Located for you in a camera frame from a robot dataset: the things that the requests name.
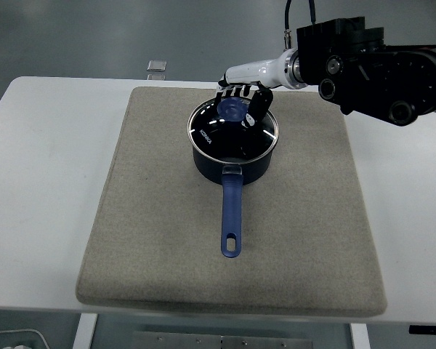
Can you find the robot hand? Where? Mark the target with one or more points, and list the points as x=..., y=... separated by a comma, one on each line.
x=254, y=71

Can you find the glass pot lid blue knob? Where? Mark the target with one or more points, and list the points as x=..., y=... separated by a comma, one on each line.
x=210, y=140

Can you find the small silver floor plate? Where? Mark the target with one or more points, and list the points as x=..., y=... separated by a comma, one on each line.
x=156, y=77
x=156, y=65

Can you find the beige fabric mat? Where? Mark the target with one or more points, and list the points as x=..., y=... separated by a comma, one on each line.
x=149, y=218

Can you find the grey metal plate with screws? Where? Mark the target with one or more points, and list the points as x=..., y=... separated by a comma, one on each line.
x=221, y=342

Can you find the white table leg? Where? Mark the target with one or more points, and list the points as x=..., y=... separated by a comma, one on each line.
x=359, y=338
x=84, y=332

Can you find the black flat bar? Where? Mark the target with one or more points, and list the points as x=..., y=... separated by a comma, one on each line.
x=430, y=329

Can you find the white rounded tray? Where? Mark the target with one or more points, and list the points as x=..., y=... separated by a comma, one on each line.
x=29, y=336

